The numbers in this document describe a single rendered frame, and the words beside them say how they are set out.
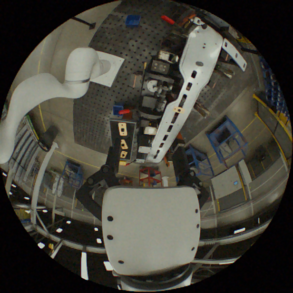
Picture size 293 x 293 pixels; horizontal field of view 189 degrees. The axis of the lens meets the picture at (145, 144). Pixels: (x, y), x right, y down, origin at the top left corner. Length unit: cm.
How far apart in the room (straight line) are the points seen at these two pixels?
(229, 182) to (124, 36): 848
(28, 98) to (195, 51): 69
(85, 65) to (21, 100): 24
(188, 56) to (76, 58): 51
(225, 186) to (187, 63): 809
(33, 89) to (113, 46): 70
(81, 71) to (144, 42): 59
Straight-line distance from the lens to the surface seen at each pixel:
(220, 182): 831
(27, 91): 32
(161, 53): 46
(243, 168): 812
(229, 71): 64
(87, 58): 39
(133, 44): 85
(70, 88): 39
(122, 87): 86
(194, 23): 40
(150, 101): 39
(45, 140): 291
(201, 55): 62
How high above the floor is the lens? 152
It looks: 40 degrees down
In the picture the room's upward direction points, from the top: 179 degrees clockwise
